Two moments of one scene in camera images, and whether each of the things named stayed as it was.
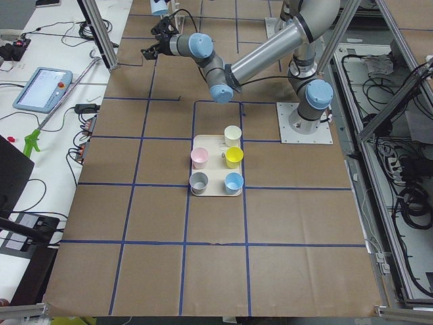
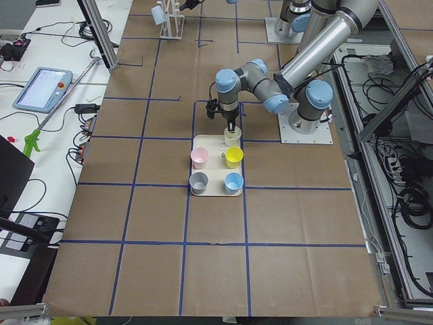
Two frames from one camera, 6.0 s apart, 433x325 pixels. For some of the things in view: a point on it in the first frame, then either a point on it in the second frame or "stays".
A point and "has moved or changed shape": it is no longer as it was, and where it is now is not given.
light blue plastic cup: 159,8 has moved or changed shape
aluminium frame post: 101,31 stays
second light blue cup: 233,182 stays
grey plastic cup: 198,181 stays
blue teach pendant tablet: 44,90 stays
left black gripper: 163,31 -> 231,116
